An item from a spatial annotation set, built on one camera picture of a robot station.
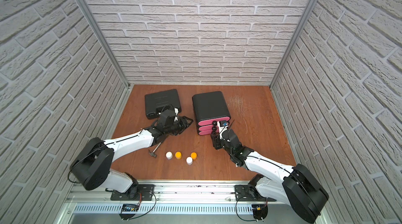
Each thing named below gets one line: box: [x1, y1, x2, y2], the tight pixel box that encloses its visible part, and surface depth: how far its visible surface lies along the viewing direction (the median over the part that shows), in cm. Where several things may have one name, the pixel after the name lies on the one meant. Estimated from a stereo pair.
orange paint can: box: [190, 151, 198, 161], surface depth 85 cm
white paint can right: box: [185, 156, 194, 166], surface depth 83 cm
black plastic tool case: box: [144, 88, 182, 120], surface depth 105 cm
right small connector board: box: [251, 200, 268, 222], surface depth 72 cm
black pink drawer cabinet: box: [192, 91, 231, 136], surface depth 87 cm
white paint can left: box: [165, 151, 174, 161], surface depth 85 cm
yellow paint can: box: [174, 151, 182, 160], surface depth 85 cm
